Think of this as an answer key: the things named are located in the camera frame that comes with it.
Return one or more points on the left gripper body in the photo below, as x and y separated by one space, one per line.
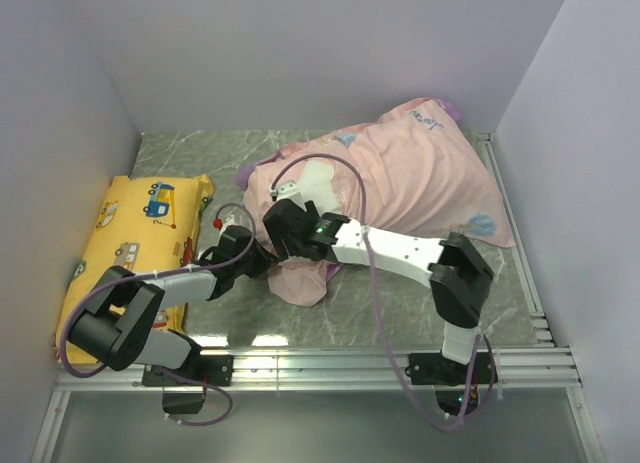
254 263

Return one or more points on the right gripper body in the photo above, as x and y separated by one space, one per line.
280 245

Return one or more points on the white pillow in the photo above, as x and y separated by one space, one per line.
315 185

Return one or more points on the purple princess pillowcase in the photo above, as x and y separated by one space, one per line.
411 172

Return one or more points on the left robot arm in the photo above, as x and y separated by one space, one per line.
112 324

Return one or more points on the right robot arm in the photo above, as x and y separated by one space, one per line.
457 275

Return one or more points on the yellow car-print pillow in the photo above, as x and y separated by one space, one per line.
145 224

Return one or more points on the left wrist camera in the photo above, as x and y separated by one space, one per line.
222 224

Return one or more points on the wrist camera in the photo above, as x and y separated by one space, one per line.
288 190
222 224

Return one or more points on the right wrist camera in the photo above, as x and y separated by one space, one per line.
288 190

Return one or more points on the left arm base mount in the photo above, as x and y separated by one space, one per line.
184 390

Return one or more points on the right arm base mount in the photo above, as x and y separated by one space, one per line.
431 369

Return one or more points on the aluminium front rail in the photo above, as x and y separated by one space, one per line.
363 369

